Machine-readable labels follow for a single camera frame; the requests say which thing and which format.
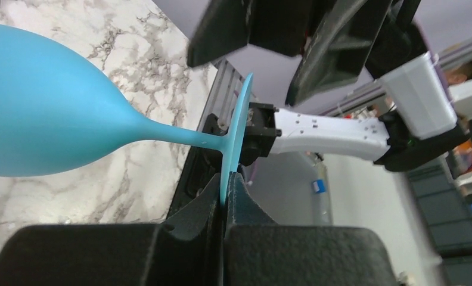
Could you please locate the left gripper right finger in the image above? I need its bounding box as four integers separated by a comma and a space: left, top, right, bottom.
223, 172, 398, 285

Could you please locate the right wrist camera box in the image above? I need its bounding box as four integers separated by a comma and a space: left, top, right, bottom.
378, 52, 457, 139

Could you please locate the blue wine glass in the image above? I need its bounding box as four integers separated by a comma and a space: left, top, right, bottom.
0, 24, 253, 204

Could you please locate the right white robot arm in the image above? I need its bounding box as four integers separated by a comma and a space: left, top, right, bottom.
187, 1, 470, 172

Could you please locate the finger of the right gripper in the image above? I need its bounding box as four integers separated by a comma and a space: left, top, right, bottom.
187, 0, 315, 67

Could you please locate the storage shelf with bins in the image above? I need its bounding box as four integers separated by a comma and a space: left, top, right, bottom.
405, 59, 472, 286

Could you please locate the black mounting rail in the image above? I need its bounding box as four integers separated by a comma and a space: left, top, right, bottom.
166, 59, 244, 218

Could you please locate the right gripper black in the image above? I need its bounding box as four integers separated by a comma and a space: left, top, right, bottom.
285, 0, 429, 106

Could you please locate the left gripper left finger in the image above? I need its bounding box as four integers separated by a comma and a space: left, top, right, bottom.
0, 174, 221, 285

